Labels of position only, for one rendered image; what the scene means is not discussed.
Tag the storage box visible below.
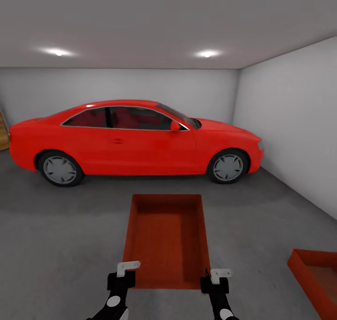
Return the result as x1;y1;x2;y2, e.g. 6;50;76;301
122;194;211;290
287;249;337;320

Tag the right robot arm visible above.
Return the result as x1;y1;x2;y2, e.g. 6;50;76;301
200;268;239;320

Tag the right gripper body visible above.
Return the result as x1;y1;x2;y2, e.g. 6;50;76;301
200;277;229;301

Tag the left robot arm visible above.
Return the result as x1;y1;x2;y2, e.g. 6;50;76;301
86;261;140;320

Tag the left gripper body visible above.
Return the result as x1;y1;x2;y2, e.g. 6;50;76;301
107;270;135;293

